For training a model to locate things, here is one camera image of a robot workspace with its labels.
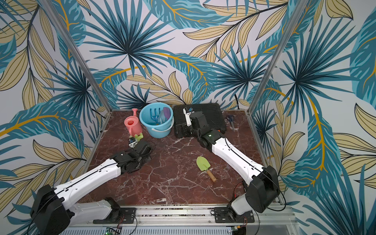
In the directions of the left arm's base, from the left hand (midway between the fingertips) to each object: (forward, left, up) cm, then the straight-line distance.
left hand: (145, 157), depth 82 cm
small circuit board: (-13, -56, -10) cm, 58 cm away
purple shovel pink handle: (+33, -8, +2) cm, 34 cm away
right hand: (+13, -21, +14) cm, 29 cm away
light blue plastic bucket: (+30, -3, 0) cm, 30 cm away
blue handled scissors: (+40, -56, -10) cm, 70 cm away
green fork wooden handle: (+9, +5, +5) cm, 12 cm away
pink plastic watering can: (+25, +14, 0) cm, 28 cm away
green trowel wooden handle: (+1, -33, -11) cm, 35 cm away
